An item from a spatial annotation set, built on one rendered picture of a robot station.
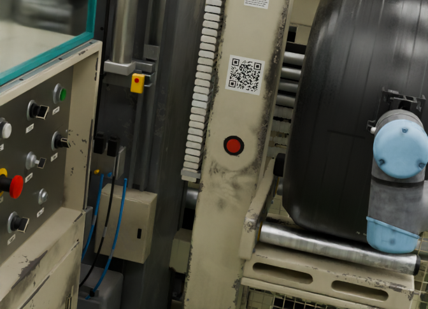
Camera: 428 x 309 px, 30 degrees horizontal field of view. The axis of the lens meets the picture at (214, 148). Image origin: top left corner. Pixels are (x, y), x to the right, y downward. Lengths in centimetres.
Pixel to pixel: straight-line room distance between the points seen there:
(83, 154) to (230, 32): 40
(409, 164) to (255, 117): 65
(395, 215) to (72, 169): 77
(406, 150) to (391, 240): 14
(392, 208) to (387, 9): 51
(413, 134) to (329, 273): 65
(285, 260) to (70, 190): 48
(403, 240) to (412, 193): 7
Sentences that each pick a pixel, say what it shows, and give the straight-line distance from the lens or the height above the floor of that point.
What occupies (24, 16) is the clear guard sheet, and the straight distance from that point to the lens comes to 131.
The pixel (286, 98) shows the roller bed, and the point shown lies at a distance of 211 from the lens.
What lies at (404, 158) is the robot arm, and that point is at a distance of 113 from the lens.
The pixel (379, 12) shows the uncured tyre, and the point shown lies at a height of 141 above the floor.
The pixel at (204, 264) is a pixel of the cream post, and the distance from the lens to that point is 186.
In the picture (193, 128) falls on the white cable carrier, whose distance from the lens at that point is 176.
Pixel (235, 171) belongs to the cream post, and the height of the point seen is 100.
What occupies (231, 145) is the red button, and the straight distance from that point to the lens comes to 174.
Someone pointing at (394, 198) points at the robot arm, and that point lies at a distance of 116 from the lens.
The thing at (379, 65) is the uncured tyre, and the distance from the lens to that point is 150.
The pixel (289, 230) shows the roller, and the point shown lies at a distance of 172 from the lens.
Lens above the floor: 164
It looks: 20 degrees down
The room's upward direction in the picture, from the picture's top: 9 degrees clockwise
